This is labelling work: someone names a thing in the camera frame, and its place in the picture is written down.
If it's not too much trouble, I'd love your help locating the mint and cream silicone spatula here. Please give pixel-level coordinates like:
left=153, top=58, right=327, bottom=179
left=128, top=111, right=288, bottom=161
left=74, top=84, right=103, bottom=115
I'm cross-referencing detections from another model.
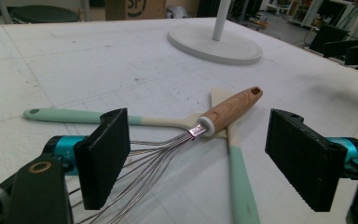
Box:
left=210, top=87, right=262, bottom=224

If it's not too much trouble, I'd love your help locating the black round stool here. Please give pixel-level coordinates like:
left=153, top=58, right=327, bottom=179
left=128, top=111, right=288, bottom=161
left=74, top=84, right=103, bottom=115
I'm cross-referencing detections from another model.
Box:
left=10, top=4, right=81, bottom=24

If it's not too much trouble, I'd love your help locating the black box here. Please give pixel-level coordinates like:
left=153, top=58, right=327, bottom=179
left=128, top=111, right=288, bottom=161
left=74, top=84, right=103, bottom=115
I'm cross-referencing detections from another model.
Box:
left=309, top=23, right=349, bottom=54

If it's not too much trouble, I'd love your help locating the cardboard box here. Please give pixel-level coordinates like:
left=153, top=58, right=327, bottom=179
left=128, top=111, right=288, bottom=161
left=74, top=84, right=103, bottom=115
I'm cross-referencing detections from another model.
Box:
left=104, top=0, right=167, bottom=21

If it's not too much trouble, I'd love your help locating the grey bag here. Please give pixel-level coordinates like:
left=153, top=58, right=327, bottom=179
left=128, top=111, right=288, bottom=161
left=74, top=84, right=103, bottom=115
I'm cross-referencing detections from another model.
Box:
left=166, top=5, right=190, bottom=19

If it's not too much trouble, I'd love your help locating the mint and cream silicone brush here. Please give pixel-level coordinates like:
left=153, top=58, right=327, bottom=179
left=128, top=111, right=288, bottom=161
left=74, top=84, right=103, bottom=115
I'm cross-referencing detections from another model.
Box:
left=22, top=107, right=227, bottom=140

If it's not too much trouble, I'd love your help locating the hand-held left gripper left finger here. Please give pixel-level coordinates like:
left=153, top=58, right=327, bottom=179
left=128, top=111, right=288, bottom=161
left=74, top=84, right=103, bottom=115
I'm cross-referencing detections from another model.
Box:
left=43, top=107, right=131, bottom=210

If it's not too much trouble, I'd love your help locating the white utensil stand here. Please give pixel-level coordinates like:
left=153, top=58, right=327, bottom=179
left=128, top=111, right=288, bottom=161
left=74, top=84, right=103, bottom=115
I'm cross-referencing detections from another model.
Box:
left=167, top=0, right=264, bottom=66

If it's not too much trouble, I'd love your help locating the whisk with wooden handle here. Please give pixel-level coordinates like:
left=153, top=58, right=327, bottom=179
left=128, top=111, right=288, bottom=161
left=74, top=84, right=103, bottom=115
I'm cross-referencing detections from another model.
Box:
left=68, top=86, right=264, bottom=224

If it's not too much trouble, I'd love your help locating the white foam mat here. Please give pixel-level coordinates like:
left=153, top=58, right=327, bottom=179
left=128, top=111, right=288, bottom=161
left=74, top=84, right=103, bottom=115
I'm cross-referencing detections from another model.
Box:
left=0, top=17, right=358, bottom=224

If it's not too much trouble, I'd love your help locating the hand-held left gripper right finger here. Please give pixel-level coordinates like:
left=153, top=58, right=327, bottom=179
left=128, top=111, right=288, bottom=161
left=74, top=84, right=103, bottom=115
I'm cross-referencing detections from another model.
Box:
left=265, top=108, right=358, bottom=213

